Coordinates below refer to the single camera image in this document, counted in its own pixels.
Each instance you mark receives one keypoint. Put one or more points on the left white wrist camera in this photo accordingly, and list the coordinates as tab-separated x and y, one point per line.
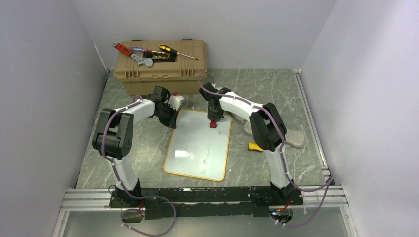
175	101

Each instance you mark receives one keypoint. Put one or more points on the aluminium extrusion rail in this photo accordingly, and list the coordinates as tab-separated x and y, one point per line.
101	200

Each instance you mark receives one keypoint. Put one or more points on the yellow black screwdriver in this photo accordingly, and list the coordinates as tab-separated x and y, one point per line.
167	49

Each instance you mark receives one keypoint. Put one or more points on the red bone shaped eraser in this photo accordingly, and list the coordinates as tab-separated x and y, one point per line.
213	124

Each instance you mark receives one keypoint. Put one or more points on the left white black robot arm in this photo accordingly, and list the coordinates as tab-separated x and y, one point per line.
113	136

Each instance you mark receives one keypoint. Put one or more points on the yellow bone shaped eraser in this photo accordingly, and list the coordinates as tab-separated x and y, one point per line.
254	147

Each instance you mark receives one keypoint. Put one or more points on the yellow framed whiteboard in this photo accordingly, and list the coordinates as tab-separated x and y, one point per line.
196	150

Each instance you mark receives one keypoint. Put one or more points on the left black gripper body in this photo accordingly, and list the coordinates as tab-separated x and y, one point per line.
167	110

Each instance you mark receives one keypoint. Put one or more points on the blue red small screwdriver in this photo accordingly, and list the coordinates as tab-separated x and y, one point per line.
144	50

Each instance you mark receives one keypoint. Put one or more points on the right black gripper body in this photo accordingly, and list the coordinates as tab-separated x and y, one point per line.
216	115

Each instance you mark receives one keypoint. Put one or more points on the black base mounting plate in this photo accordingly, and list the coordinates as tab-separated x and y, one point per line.
257	201

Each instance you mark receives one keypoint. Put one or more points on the red handled adjustable wrench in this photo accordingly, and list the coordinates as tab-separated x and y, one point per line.
148	62

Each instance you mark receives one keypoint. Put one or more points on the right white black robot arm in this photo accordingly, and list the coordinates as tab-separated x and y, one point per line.
267	128

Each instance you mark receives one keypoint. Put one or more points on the tan plastic toolbox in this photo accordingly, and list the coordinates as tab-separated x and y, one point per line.
176	73

